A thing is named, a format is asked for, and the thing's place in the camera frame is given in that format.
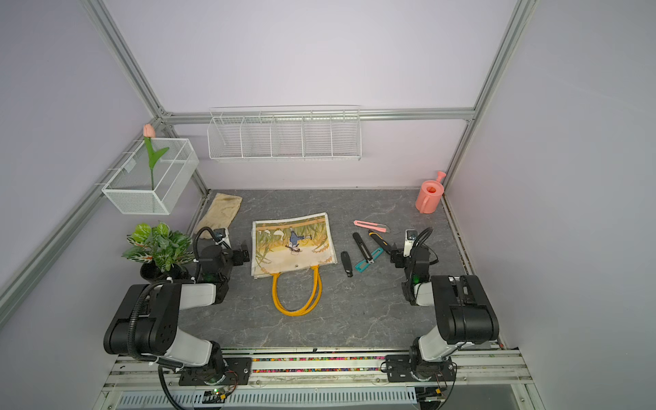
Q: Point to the pink utility knife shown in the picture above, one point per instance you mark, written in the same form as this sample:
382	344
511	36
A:
376	227

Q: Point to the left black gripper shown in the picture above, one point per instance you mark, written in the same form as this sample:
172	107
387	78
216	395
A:
238	255

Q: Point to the slim black utility knife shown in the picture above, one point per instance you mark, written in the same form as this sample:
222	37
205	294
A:
362	246

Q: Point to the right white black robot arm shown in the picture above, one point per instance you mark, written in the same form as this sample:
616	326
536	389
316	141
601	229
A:
464	318

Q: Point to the teal utility knife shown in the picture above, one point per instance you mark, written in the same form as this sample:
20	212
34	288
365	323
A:
364	264

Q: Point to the small black utility knife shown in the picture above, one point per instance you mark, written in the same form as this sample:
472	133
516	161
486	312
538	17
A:
347	263

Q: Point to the white wire wall shelf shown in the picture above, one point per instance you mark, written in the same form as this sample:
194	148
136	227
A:
297	132

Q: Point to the potted green plant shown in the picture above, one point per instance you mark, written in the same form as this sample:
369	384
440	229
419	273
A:
160	252

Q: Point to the white mesh side basket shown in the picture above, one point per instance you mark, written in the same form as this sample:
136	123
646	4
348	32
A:
129	187

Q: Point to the beige work glove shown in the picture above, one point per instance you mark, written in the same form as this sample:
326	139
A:
221	212

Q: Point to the aluminium cage frame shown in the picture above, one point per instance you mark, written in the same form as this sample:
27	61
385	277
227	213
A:
17	289

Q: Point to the pink watering can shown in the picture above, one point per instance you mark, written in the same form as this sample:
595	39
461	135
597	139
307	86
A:
430	195

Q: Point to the illustrated tote bag yellow handles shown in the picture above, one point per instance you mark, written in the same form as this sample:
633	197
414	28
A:
289	245

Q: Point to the black yellow utility knife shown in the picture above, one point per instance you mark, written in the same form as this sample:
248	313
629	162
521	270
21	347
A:
384	245

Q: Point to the artificial pink tulip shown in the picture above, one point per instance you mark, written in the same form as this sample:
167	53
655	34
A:
154	155

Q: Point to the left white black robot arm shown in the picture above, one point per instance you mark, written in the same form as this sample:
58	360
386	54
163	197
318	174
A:
146	325

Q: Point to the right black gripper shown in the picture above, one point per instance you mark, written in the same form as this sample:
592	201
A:
400	258

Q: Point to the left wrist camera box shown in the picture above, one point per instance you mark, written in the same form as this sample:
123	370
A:
221	238

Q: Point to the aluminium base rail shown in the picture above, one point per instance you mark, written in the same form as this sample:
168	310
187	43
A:
358	378

